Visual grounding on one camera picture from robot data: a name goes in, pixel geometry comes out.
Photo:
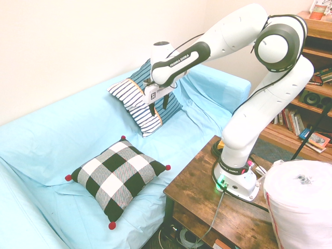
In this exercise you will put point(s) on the black white checkered pillow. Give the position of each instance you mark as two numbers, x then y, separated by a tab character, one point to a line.
118	177

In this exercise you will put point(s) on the orange cover book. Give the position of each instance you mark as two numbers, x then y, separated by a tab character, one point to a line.
318	141

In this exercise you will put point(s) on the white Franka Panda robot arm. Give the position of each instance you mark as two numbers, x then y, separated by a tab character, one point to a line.
249	85

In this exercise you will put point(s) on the blue white striped pillow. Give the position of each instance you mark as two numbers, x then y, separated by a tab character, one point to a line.
145	99

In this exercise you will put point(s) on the wooden side table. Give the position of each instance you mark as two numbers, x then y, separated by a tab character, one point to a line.
207	202

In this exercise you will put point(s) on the black green speaker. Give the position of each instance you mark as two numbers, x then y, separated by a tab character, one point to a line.
313	98

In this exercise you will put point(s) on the row of upright books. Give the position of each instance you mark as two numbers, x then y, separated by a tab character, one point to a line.
289	119

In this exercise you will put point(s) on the wooden bookshelf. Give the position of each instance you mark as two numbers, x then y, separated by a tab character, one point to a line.
311	103

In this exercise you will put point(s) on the light blue covered sofa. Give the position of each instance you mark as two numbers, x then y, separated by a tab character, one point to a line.
103	145

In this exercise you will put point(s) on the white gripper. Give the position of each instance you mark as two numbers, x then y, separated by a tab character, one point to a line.
153	94

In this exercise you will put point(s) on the black camera stand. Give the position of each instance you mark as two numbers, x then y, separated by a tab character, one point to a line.
312	129

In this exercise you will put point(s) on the white bubble wrap roll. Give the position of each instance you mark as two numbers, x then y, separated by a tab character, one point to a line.
301	205

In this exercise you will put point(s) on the stack of lying books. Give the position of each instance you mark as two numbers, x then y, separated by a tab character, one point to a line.
321	75

